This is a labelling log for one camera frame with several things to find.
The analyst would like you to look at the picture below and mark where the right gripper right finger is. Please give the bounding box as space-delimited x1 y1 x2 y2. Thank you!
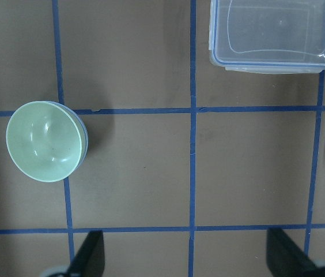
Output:
266 227 320 276

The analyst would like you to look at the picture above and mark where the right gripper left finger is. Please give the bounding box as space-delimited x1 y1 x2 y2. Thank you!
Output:
65 230 105 277

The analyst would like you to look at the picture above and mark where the blue bowl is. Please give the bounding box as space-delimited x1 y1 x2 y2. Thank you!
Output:
46 101 89 171

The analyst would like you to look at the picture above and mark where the green bowl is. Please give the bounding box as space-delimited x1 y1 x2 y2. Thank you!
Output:
6 101 81 182

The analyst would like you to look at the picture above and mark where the clear plastic food container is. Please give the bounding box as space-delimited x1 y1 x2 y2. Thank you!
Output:
209 1 325 74

